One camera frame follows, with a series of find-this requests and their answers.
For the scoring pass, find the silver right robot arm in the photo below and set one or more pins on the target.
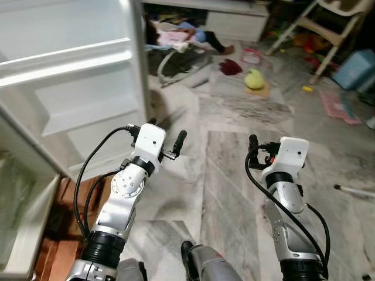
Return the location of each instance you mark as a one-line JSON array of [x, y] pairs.
[[287, 205]]

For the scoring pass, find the white fridge door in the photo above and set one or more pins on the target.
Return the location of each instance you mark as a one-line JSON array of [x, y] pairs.
[[70, 64]]

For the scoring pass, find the brown wooden fridge stand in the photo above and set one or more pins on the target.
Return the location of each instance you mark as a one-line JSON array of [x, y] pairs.
[[64, 222]]

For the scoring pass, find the fridge body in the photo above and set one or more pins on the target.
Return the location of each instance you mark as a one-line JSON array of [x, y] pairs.
[[23, 211]]

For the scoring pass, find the small orange mat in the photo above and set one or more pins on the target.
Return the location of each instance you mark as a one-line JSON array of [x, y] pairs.
[[265, 92]]

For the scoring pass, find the yellow-green ball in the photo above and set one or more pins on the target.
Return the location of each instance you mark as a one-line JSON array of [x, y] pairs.
[[254, 79]]

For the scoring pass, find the small yellow toy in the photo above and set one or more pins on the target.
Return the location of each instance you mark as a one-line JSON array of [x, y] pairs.
[[307, 88]]

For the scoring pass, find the dark red cloth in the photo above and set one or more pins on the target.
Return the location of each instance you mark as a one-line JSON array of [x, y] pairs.
[[230, 67]]

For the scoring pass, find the child in baby bouncer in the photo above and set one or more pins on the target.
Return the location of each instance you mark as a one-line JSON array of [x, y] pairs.
[[176, 38]]

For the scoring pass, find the pink floor mat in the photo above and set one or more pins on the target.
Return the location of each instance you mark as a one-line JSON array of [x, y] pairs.
[[341, 108]]

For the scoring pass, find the white marker pen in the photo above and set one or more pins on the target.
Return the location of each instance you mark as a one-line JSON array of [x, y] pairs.
[[354, 191]]

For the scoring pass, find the red and orange toys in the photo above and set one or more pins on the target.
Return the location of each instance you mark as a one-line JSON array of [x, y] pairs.
[[310, 47]]

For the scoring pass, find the grey right robot leg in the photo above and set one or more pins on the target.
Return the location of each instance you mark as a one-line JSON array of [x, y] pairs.
[[211, 263]]

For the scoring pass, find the grey robot leg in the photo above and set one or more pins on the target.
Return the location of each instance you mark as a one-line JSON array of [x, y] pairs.
[[211, 263], [132, 270]]

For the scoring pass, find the blue plastic bin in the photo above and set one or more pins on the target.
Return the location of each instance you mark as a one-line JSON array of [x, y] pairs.
[[354, 70]]

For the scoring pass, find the grey left robot leg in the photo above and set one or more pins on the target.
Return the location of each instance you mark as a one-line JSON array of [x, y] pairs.
[[132, 270]]

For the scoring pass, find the white low cabinet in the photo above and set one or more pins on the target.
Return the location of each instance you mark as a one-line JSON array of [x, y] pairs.
[[234, 20]]

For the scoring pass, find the wooden high chair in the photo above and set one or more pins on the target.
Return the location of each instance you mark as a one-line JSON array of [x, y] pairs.
[[337, 26]]

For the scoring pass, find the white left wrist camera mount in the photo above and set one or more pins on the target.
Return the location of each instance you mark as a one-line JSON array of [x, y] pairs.
[[149, 143]]

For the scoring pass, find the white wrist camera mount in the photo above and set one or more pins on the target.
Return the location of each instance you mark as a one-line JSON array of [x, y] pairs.
[[290, 155], [149, 143]]

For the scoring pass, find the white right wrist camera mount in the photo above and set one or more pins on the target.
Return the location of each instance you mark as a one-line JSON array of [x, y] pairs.
[[290, 155]]

